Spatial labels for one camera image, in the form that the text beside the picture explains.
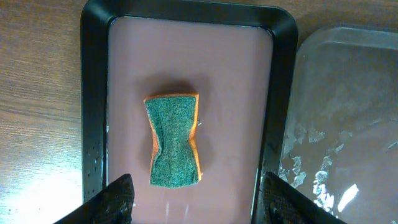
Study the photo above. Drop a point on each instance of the black tray with red water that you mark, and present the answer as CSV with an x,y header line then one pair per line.
x,y
238,58

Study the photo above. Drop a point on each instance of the green and orange sponge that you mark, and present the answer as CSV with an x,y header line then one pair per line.
x,y
173,119

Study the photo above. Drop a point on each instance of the large brown serving tray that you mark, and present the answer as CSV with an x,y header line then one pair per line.
x,y
340,143

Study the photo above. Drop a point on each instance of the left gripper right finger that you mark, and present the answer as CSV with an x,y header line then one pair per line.
x,y
283,204

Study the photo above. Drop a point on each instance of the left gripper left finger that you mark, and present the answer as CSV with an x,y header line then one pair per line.
x,y
112,205

